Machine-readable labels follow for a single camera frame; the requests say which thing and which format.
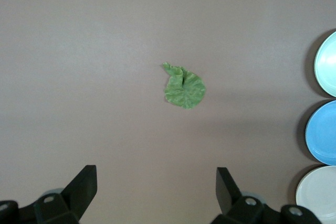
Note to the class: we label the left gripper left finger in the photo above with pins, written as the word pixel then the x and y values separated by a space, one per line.
pixel 76 190

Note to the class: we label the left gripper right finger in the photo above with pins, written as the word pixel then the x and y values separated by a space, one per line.
pixel 231 195

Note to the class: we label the green lettuce leaf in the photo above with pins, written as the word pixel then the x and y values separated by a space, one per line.
pixel 185 91

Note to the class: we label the beige white plate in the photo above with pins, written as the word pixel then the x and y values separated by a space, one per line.
pixel 320 192

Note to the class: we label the blue plate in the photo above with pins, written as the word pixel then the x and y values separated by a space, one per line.
pixel 324 132

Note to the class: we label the brown table cover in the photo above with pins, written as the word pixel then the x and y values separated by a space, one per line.
pixel 105 77

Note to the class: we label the mint green plate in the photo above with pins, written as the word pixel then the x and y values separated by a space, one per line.
pixel 328 64

